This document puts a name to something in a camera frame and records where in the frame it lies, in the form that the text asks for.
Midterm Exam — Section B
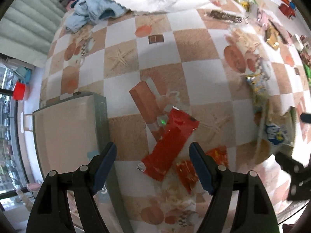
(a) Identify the gold wrapped snack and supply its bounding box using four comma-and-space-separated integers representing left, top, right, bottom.
264, 24, 279, 50

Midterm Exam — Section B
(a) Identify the long red snack packet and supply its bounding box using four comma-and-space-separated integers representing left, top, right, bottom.
137, 107, 199, 182

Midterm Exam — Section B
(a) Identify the red chinese text snack packet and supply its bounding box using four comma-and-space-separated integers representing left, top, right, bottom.
176, 146, 229, 194

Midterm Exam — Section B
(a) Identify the beige storage box green rim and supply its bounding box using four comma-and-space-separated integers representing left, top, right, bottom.
33, 92, 133, 232

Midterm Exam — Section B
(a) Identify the light blue cloth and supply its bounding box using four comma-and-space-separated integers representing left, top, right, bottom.
64, 0, 128, 33

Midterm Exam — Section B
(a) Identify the yellow chips bag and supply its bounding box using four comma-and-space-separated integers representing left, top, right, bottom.
253, 100, 296, 164

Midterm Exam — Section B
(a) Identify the red plastic basin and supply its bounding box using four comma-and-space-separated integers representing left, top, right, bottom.
13, 82, 30, 101

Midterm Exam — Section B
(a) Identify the dark chocolate bar packet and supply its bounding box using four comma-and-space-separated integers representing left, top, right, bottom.
209, 10, 244, 24

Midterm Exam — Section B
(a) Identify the grey green curtain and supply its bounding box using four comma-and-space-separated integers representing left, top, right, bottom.
1, 0, 65, 67

